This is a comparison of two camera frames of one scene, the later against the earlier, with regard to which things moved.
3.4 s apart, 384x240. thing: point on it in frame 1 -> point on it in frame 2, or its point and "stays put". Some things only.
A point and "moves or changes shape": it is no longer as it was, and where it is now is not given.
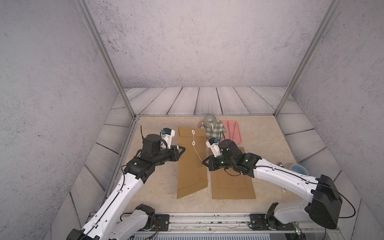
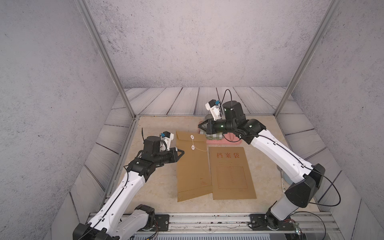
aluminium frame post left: [86, 12] stays put
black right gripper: [211, 165] -> [210, 129]
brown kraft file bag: [192, 175] moves or changes shape
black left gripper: [175, 155] stays put
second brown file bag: [229, 184] stays put
